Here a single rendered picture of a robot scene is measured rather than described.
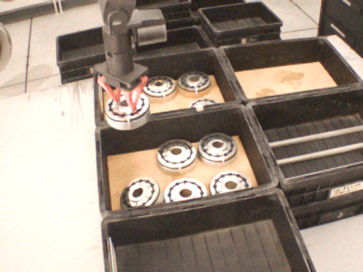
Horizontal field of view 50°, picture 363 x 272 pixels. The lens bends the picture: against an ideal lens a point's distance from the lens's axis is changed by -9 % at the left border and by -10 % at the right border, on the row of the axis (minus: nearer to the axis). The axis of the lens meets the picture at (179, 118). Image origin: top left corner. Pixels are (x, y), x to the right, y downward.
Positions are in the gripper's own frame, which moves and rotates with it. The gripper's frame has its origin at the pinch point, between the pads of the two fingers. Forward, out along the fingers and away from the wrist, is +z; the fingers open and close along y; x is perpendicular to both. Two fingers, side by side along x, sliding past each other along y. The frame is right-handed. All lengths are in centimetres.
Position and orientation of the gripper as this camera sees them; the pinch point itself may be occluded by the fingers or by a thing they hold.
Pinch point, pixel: (125, 101)
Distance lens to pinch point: 96.9
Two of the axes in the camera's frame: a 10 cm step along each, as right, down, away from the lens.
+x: -5.8, 5.5, -6.1
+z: 0.3, 7.6, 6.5
